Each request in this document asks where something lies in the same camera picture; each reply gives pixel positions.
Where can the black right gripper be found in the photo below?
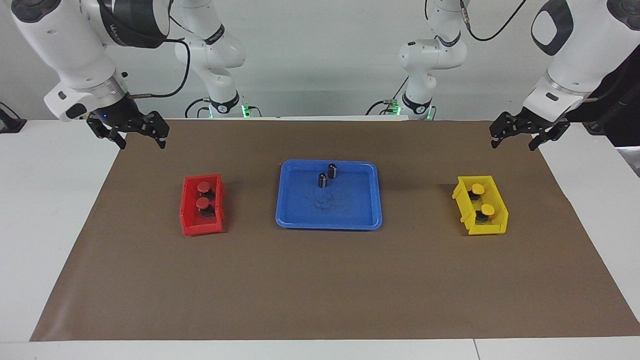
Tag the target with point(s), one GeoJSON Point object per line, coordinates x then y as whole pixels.
{"type": "Point", "coordinates": [120, 115]}

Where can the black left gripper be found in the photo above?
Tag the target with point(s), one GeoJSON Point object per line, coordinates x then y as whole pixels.
{"type": "Point", "coordinates": [535, 122]}

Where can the yellow push button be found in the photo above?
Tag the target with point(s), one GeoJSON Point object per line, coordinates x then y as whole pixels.
{"type": "Point", "coordinates": [477, 189]}
{"type": "Point", "coordinates": [487, 210]}

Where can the red push button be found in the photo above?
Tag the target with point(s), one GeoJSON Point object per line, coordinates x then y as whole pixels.
{"type": "Point", "coordinates": [202, 202]}
{"type": "Point", "coordinates": [203, 187]}

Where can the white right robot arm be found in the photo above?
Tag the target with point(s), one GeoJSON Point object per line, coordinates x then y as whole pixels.
{"type": "Point", "coordinates": [65, 40]}

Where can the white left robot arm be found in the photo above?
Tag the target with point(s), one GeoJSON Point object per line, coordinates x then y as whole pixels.
{"type": "Point", "coordinates": [575, 55]}

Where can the blue plastic tray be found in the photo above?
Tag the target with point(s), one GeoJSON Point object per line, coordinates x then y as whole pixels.
{"type": "Point", "coordinates": [350, 210]}

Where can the black equipment stand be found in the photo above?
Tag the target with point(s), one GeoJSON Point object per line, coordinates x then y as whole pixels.
{"type": "Point", "coordinates": [620, 100]}

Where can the yellow plastic bin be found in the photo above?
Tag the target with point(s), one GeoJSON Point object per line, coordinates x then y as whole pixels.
{"type": "Point", "coordinates": [487, 230]}

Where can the red plastic bin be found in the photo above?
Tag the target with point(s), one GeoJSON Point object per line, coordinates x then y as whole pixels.
{"type": "Point", "coordinates": [200, 227]}

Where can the black cylinder part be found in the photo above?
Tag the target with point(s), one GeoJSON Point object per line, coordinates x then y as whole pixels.
{"type": "Point", "coordinates": [332, 170]}
{"type": "Point", "coordinates": [322, 180]}

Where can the brown paper table mat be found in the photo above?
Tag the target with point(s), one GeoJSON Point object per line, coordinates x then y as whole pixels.
{"type": "Point", "coordinates": [320, 280]}

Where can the black clamp mount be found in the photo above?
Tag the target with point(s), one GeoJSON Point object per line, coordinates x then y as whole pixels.
{"type": "Point", "coordinates": [10, 124]}

